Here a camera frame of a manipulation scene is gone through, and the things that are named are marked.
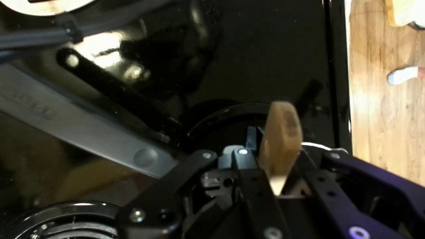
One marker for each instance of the plain wooden cooking stick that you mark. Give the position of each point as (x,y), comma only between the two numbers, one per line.
(279,140)

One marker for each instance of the black electric stove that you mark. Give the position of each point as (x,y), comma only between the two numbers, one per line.
(266,53)

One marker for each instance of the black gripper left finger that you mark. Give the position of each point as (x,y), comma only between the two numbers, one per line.
(257,199)

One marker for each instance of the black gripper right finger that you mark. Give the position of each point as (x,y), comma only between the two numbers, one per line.
(330,193)

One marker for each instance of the white sneaker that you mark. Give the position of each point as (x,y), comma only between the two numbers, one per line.
(403,74)

